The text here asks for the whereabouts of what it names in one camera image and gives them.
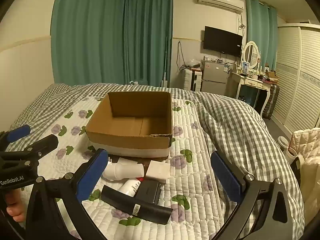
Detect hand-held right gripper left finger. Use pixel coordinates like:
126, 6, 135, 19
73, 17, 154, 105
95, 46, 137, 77
25, 149, 109, 240

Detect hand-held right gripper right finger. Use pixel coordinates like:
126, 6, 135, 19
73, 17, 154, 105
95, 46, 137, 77
211, 151, 293, 240

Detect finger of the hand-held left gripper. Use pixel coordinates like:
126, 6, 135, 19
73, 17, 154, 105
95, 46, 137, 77
0, 134, 59, 173
0, 124, 31, 151

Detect white plastic bottle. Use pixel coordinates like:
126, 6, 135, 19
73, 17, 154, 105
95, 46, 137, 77
102, 157, 145, 182

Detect white labelled tube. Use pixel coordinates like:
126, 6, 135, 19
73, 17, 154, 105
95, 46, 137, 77
117, 177, 142, 197

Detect cardboard box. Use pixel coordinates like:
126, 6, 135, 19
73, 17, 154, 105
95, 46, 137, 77
85, 91, 173, 158

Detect small black box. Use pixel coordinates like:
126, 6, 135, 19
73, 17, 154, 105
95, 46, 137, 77
135, 179, 160, 204

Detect white square box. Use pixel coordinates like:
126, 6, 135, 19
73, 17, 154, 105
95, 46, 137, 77
145, 160, 170, 183

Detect long black box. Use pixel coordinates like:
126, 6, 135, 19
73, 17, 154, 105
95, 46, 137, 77
101, 185, 174, 225

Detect person's left hand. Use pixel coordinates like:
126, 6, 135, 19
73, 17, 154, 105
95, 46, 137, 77
5, 188, 27, 223

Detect floral quilted mat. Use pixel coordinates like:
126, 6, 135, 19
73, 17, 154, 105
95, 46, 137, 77
6, 96, 240, 240

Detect checked bedspread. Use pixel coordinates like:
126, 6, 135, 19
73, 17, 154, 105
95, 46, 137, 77
5, 83, 304, 240

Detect white lidded jar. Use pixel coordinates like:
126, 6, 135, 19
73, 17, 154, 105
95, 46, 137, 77
277, 136, 289, 153

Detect white quilted jacket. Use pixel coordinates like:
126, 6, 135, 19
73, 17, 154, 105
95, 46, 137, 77
290, 127, 320, 230

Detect plaid suitcase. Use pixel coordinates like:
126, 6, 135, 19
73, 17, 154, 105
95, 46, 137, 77
261, 84, 280, 120

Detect white dressing table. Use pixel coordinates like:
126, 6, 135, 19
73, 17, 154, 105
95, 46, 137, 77
229, 70, 273, 117

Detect silver fridge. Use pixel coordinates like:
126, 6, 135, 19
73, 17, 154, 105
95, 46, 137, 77
201, 59, 234, 96

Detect white suitcase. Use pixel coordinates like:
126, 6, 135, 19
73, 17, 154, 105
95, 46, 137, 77
182, 69, 203, 92

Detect small brown box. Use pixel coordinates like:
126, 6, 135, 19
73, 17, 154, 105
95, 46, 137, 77
265, 70, 278, 84

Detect green curtain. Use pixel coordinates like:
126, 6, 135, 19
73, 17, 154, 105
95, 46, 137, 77
122, 0, 174, 87
51, 0, 129, 87
245, 0, 278, 72

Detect white louvered wardrobe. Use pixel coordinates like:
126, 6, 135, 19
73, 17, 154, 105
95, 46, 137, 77
271, 22, 320, 134

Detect oval white mirror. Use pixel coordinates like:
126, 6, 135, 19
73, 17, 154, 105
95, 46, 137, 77
242, 41, 260, 70

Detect white pole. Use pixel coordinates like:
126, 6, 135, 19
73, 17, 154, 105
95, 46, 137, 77
160, 37, 169, 87

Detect black television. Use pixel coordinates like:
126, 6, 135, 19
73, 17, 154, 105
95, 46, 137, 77
203, 26, 243, 57

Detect white air conditioner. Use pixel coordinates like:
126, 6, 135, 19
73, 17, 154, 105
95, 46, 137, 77
196, 0, 244, 14

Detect hanging black cables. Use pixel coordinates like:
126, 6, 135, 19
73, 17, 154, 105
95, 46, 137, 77
176, 41, 187, 73

